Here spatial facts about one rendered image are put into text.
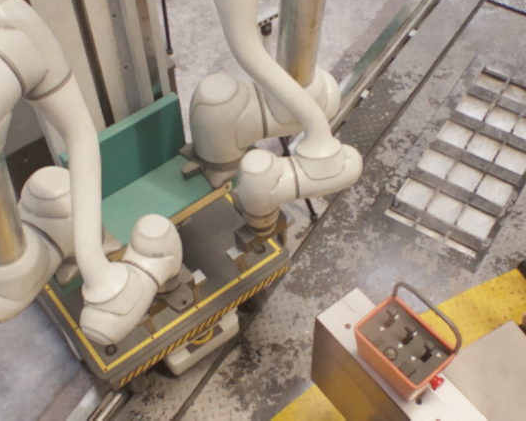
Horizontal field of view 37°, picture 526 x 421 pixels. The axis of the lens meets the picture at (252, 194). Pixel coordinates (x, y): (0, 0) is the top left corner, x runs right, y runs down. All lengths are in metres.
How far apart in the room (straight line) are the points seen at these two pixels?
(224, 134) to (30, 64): 0.75
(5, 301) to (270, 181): 0.63
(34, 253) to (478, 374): 1.28
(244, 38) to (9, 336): 1.57
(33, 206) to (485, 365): 1.32
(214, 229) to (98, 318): 0.98
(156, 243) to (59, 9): 0.56
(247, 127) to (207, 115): 0.11
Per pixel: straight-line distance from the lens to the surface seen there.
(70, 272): 1.99
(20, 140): 2.15
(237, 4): 1.56
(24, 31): 1.36
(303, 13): 1.71
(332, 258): 2.82
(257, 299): 2.59
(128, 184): 2.14
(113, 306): 1.58
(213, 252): 2.45
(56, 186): 1.82
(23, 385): 2.72
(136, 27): 1.87
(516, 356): 2.39
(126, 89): 2.03
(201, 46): 3.54
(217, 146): 2.01
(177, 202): 2.08
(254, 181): 1.71
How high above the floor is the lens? 2.39
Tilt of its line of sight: 54 degrees down
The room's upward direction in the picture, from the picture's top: 3 degrees counter-clockwise
